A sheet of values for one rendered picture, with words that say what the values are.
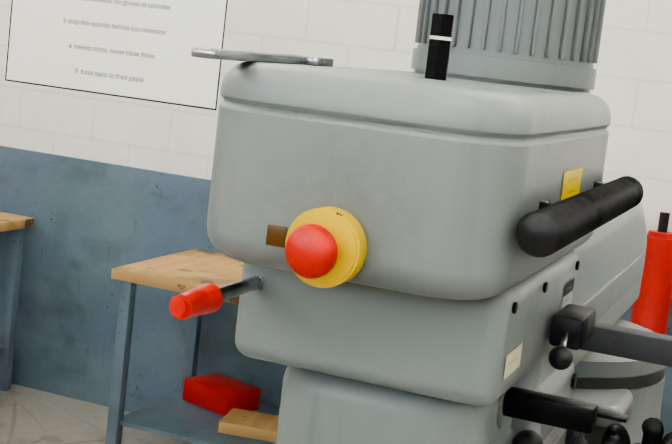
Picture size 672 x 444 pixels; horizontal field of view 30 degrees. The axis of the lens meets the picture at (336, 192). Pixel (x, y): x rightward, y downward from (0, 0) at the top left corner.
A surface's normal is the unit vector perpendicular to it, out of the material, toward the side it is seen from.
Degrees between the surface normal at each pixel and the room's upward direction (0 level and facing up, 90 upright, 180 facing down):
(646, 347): 90
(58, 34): 90
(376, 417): 90
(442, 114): 81
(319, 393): 83
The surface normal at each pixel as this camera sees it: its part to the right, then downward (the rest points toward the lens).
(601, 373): 0.34, 0.15
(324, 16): -0.36, 0.07
